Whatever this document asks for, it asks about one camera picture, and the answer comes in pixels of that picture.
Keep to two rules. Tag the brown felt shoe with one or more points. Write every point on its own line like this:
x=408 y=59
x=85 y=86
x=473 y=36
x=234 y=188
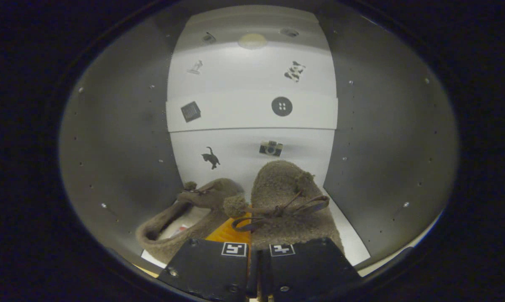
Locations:
x=277 y=180
x=212 y=197

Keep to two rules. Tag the grey shoe cabinet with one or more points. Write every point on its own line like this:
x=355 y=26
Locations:
x=110 y=126

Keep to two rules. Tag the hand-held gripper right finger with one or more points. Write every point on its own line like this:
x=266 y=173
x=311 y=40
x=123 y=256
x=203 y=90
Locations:
x=311 y=268

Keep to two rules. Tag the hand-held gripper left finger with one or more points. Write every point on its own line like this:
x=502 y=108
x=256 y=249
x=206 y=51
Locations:
x=210 y=268

